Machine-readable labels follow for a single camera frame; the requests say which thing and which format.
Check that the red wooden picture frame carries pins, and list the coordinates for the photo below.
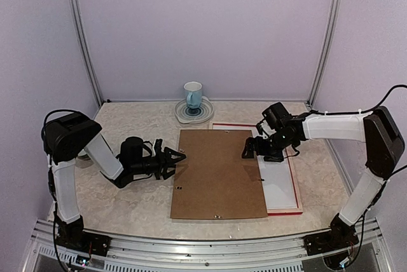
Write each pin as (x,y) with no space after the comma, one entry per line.
(286,211)

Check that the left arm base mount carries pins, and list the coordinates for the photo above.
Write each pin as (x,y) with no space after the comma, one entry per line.
(90,243)

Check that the cat photo print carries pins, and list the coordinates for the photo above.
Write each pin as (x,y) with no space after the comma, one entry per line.
(276,183)

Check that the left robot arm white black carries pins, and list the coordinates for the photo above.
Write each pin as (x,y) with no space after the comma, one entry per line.
(74,135)

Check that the brown cardboard backing board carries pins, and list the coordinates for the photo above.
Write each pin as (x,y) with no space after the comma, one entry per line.
(214,182)

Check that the right aluminium corner post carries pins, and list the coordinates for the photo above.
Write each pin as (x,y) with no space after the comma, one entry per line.
(324,54)

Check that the small green ceramic bowl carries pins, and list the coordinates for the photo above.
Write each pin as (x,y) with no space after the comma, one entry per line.
(83,156)

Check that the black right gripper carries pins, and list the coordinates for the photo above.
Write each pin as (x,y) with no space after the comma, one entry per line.
(261,150)

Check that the light blue ceramic mug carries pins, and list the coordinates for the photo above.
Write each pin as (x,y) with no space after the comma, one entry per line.
(193,94)

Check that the aluminium front rail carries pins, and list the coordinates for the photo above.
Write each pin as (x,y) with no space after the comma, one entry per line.
(137,253)

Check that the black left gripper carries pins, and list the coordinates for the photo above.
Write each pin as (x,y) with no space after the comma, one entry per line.
(169,161)

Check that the aluminium corner post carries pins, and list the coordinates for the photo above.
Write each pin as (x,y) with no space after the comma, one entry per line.
(324,54)
(83,45)

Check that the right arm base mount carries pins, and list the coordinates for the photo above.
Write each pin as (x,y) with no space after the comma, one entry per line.
(340,237)

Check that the left aluminium corner post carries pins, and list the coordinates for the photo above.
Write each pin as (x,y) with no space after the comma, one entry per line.
(83,45)

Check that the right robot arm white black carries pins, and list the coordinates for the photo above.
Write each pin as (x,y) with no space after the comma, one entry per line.
(377,138)

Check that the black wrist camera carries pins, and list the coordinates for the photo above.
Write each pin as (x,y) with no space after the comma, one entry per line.
(157,147)
(274,116)

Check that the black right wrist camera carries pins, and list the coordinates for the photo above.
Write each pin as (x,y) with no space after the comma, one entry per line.
(274,116)

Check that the striped ceramic plate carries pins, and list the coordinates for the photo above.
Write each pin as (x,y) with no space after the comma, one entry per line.
(189,116)

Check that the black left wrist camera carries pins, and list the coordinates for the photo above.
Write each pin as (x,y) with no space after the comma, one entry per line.
(157,147)

